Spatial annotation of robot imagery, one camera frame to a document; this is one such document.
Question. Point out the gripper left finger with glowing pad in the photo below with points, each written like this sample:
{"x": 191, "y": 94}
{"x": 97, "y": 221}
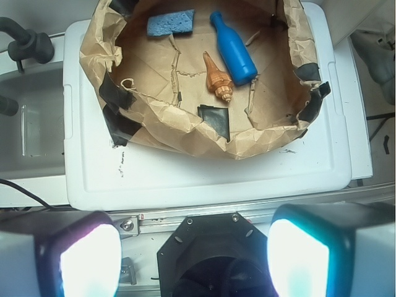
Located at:
{"x": 59, "y": 253}

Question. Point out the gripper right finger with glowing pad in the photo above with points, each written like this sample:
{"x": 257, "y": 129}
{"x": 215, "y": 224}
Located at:
{"x": 340, "y": 249}

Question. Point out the orange spiral sea shell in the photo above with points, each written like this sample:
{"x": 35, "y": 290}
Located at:
{"x": 217, "y": 81}

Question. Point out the white plastic cutting board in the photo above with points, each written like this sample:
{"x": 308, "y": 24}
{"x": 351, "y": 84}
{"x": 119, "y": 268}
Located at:
{"x": 100, "y": 176}

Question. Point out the white sink basin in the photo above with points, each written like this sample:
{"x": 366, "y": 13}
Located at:
{"x": 32, "y": 140}

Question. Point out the crumpled brown paper bag liner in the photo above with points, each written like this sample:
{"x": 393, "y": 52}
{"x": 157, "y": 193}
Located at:
{"x": 152, "y": 90}

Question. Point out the dark grey faucet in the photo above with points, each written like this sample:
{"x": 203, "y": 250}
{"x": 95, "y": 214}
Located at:
{"x": 27, "y": 44}

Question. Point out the blue plastic bottle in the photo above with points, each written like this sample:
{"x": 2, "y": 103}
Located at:
{"x": 233, "y": 51}

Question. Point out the blue sponge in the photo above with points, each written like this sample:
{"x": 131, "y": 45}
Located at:
{"x": 171, "y": 23}

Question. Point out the black octagonal mount plate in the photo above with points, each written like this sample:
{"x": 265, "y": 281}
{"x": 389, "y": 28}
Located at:
{"x": 202, "y": 246}

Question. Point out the aluminium extrusion rail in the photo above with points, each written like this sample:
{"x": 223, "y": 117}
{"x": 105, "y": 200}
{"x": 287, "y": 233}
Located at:
{"x": 136, "y": 222}

